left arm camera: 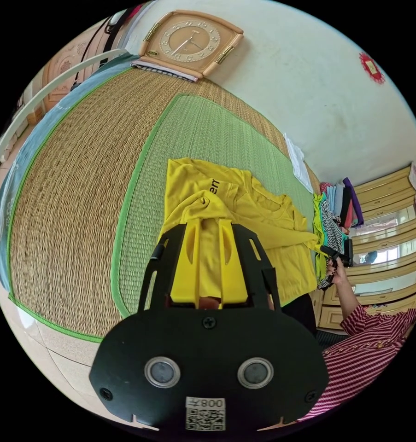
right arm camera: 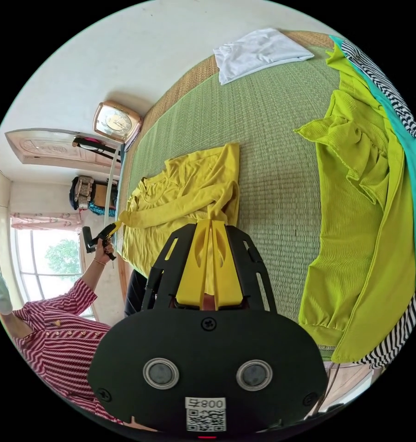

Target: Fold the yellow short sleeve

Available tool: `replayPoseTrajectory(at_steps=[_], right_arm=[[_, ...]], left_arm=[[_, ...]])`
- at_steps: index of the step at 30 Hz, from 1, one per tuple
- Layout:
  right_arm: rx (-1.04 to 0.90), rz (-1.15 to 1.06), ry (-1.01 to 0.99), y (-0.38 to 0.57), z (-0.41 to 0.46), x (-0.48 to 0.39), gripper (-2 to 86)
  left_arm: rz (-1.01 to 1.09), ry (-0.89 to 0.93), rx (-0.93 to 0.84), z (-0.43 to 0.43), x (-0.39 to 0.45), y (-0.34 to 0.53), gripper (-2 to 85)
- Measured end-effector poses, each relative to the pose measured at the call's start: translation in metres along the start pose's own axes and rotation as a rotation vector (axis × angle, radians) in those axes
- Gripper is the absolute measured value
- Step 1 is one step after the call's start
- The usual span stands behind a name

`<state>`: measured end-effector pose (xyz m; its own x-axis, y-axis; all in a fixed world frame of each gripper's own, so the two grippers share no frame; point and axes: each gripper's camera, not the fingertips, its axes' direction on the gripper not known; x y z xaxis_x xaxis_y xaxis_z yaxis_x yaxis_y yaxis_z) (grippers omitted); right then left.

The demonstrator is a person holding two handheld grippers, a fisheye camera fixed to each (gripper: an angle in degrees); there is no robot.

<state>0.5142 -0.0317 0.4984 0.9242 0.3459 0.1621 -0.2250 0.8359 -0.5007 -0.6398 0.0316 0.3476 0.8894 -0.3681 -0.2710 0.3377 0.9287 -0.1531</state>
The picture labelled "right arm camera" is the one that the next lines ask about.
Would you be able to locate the person's left forearm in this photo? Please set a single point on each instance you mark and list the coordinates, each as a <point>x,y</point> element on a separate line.
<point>90,274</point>

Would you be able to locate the person's right hand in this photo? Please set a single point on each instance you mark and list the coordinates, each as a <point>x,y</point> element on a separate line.
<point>137,423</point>

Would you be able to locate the white pole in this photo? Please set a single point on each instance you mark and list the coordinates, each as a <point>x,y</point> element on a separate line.
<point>111,186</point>

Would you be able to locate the gold framed clock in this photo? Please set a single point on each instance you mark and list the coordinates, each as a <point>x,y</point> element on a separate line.
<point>117,121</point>

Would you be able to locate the white folded garment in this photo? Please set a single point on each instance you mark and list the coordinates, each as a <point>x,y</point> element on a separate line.
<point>259,55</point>

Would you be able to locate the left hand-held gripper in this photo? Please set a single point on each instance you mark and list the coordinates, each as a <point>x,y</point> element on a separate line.
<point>100,238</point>

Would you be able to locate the person's left hand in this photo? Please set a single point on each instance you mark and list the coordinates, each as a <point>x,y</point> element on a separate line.
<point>103,251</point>

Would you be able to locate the yellow short sleeve shirt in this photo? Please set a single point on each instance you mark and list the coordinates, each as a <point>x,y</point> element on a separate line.
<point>180,193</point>

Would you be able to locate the person's body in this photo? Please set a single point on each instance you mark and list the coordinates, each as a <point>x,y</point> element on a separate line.
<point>55,342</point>

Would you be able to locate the window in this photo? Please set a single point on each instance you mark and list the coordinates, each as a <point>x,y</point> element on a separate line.
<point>52,262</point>

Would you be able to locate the wooden door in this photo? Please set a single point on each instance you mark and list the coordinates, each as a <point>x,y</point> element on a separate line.
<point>52,148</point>

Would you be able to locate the pink floral curtain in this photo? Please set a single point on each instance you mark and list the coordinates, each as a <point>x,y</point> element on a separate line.
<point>45,220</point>

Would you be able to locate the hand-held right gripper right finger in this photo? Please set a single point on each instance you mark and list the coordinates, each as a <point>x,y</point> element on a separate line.
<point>230,272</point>

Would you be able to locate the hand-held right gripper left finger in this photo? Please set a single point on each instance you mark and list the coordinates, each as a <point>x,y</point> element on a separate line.
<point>190,269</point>

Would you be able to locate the patterned bag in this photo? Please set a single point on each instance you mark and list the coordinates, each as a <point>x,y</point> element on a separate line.
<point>85,192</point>

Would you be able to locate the pile of clothes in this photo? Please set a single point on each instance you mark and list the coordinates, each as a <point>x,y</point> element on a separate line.
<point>353,214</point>

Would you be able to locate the bed with green woven mat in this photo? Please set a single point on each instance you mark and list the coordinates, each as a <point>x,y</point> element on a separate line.
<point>263,138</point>

